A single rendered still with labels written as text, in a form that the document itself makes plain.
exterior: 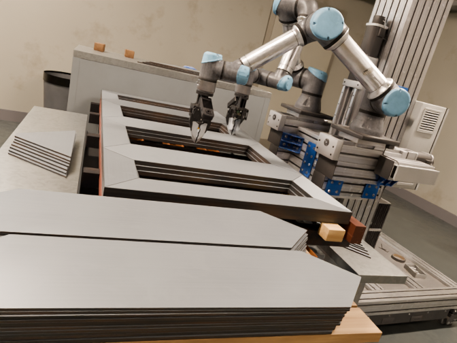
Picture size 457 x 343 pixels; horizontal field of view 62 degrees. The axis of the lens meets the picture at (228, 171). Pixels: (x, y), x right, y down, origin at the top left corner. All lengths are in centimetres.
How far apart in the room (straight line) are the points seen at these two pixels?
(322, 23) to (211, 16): 353
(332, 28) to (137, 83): 136
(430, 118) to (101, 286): 194
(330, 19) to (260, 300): 115
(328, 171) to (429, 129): 71
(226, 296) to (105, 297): 19
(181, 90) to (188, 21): 244
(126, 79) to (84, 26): 229
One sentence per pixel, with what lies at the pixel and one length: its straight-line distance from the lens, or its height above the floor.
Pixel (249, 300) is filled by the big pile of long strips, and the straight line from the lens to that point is 67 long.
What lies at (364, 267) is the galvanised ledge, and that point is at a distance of 136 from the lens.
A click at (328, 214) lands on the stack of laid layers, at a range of 121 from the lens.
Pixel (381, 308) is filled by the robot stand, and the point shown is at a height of 18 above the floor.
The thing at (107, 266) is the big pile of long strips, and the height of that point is 85.
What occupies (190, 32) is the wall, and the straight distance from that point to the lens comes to 494.
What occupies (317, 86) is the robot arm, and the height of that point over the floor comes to 118.
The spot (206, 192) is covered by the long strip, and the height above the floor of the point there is 86.
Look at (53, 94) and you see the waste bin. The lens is 431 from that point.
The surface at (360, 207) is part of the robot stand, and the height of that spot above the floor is 62.
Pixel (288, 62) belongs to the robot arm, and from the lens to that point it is 190.
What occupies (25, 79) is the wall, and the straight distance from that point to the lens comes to 482.
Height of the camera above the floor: 122
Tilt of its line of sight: 16 degrees down
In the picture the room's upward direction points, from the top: 14 degrees clockwise
